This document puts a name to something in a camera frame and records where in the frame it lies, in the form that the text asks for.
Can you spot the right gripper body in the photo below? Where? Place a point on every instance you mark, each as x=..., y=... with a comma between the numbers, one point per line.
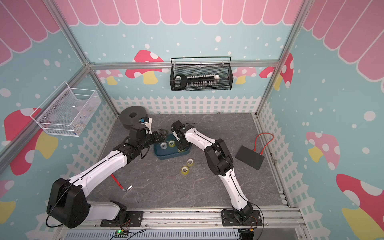
x=181, y=145

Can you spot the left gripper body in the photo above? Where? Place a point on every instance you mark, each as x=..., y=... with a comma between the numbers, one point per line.
x=147, y=141

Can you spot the clear white tape roll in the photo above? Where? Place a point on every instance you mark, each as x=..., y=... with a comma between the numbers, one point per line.
x=163, y=145

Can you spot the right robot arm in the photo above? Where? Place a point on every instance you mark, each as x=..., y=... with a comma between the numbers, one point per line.
x=220, y=162

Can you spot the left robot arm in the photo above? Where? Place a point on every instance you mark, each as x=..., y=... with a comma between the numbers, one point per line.
x=68, y=202

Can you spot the teal plastic storage box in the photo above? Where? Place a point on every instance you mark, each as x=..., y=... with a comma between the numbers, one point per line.
x=169, y=153

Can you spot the black flat box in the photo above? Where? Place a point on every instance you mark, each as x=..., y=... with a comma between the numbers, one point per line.
x=249, y=157

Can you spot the dark grey filament spool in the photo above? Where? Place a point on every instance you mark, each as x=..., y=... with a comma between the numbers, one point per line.
x=132, y=115

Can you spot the black socket holder tool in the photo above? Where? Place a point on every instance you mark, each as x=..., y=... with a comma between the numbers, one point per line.
x=182, y=81

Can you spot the green circuit board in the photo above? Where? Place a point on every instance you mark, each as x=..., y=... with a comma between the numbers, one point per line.
x=121, y=233

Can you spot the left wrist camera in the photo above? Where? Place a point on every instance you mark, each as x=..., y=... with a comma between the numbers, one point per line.
x=147, y=121

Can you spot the red handled hex key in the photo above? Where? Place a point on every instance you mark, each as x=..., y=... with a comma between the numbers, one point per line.
x=120, y=185

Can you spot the black wire mesh basket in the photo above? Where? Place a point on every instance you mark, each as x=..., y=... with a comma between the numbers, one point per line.
x=201, y=74

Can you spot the white wire mesh basket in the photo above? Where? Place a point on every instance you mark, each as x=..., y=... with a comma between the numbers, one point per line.
x=67, y=111

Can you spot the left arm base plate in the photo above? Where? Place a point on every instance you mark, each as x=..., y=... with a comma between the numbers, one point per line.
x=132, y=218

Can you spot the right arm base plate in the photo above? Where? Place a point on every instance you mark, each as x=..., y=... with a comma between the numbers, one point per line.
x=229, y=219

